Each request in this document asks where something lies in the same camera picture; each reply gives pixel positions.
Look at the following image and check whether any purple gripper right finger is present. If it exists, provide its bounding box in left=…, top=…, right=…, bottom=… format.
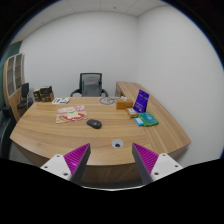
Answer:
left=132, top=143, right=182, bottom=185

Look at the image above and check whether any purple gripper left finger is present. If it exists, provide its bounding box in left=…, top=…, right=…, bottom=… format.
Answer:
left=41, top=144, right=91, bottom=185

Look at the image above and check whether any black computer mouse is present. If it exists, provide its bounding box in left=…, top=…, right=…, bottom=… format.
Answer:
left=86, top=119, right=102, bottom=129

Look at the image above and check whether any pink patterned mouse pad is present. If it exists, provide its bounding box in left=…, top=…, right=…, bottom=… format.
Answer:
left=56, top=105, right=87, bottom=124

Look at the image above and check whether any small blue box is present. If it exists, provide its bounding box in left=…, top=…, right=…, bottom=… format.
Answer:
left=134, top=118, right=144, bottom=126

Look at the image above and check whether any green packaged box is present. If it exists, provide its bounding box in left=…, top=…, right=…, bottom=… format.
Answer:
left=138, top=112, right=158, bottom=127

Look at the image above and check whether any small tan box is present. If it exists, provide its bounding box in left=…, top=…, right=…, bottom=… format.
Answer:
left=126, top=108, right=138, bottom=118

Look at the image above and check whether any white green leaflet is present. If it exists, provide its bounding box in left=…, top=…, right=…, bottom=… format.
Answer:
left=52, top=97, right=71, bottom=104

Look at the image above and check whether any brown cardboard box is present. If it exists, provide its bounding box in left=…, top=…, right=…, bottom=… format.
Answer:
left=116, top=99, right=133, bottom=110

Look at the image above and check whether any purple standing card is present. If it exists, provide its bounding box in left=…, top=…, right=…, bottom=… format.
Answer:
left=133, top=90, right=149, bottom=113

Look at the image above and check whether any black chair at left edge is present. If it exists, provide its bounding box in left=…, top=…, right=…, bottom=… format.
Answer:
left=0, top=106, right=16, bottom=159

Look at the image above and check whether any black side chair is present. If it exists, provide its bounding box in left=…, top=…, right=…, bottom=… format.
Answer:
left=17, top=83, right=33, bottom=115

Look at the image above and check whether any black mesh office chair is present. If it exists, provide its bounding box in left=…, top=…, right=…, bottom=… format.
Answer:
left=70, top=73, right=108, bottom=97

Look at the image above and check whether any wooden bookshelf cabinet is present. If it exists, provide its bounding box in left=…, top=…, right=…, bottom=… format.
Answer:
left=3, top=54, right=25, bottom=121

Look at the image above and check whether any grey desk cable grommet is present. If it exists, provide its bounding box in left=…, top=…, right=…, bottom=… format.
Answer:
left=112, top=139, right=124, bottom=148

